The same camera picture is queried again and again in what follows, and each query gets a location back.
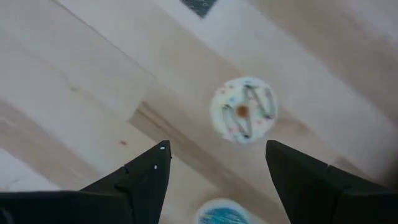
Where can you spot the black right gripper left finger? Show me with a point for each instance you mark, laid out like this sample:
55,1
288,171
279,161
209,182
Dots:
140,186

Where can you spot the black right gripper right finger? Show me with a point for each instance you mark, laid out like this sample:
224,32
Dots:
304,193

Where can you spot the small teal glazed donut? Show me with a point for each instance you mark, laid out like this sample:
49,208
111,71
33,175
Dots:
222,214

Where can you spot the small white sprinkled donut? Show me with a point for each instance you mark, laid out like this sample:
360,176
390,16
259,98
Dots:
242,110

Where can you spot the grey woven placemat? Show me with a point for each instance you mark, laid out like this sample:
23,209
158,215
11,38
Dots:
199,6

